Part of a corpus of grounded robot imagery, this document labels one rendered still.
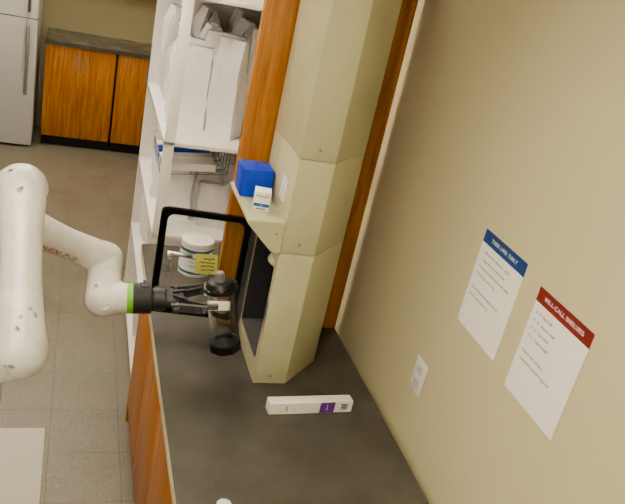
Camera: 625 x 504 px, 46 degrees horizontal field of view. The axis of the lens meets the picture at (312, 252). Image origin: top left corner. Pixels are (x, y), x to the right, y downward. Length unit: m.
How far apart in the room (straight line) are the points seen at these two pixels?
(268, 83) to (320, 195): 0.45
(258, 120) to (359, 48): 0.52
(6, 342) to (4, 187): 0.38
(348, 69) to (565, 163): 0.66
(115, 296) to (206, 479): 0.59
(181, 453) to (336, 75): 1.12
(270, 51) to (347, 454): 1.26
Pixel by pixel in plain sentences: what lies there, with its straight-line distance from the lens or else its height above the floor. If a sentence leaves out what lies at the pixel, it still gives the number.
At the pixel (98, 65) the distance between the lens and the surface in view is 7.08.
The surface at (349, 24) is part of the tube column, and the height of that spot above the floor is 2.10.
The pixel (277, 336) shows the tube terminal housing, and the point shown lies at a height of 1.12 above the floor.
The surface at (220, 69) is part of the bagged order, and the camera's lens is 3.32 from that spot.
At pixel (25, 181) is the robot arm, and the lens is 1.90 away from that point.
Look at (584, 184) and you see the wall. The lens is 1.68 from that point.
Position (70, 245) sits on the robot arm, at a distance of 2.19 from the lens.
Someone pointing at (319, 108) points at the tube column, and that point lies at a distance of 2.06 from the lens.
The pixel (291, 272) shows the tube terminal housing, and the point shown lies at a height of 1.35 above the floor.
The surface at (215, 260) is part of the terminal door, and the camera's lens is 2.53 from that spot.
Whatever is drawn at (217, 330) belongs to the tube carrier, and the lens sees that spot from 2.29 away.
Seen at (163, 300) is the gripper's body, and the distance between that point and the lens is 2.23.
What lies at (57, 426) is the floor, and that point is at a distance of 3.67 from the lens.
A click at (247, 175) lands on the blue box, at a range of 2.28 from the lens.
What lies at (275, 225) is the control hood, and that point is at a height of 1.50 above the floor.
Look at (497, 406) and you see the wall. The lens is 1.91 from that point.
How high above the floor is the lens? 2.30
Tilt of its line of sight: 23 degrees down
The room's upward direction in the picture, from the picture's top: 13 degrees clockwise
